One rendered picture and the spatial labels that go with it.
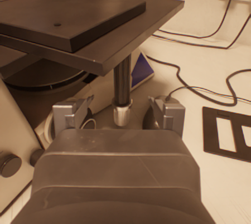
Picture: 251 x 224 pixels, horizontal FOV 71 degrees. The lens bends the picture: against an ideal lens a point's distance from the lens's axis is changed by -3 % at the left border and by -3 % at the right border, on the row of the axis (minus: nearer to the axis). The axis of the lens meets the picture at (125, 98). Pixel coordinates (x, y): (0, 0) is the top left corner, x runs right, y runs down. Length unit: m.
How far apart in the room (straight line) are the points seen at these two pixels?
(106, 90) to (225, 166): 0.23
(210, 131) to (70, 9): 0.28
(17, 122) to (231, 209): 0.28
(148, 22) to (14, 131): 0.18
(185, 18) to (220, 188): 0.61
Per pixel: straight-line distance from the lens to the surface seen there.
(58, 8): 0.19
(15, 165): 0.23
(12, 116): 0.21
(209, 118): 0.37
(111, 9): 0.17
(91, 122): 0.25
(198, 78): 0.48
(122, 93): 0.26
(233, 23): 0.75
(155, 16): 0.20
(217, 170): 0.31
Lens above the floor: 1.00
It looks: 40 degrees down
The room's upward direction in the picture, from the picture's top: 1 degrees clockwise
